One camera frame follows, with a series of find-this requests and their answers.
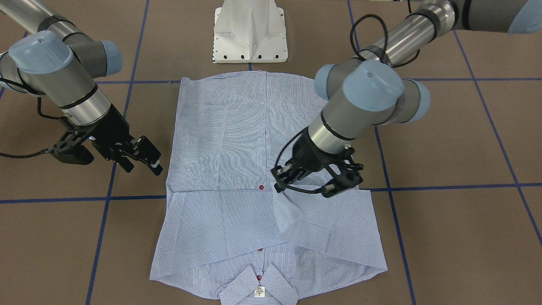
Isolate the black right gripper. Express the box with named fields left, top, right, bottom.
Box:
left=91, top=104, right=163, bottom=176

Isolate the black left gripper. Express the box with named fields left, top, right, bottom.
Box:
left=271, top=129, right=336, bottom=193

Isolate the light blue striped shirt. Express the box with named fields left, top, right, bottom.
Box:
left=150, top=71, right=388, bottom=305

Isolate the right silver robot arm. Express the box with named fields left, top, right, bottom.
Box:
left=0, top=0, right=163, bottom=176

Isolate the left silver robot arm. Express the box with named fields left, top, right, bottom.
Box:
left=271, top=0, right=541, bottom=198

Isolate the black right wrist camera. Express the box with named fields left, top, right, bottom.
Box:
left=50, top=130, right=94, bottom=165

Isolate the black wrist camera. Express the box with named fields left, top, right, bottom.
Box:
left=320, top=145, right=364, bottom=198
left=50, top=130, right=94, bottom=165

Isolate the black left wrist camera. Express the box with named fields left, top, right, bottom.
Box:
left=320, top=145, right=364, bottom=198

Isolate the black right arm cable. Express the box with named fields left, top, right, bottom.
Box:
left=0, top=76, right=64, bottom=160

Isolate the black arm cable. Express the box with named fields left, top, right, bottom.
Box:
left=349, top=0, right=420, bottom=68
left=0, top=76, right=64, bottom=160

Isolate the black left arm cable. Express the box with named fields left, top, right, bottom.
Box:
left=349, top=0, right=420, bottom=68

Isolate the white camera stand pedestal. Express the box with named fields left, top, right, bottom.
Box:
left=212, top=0, right=289, bottom=64

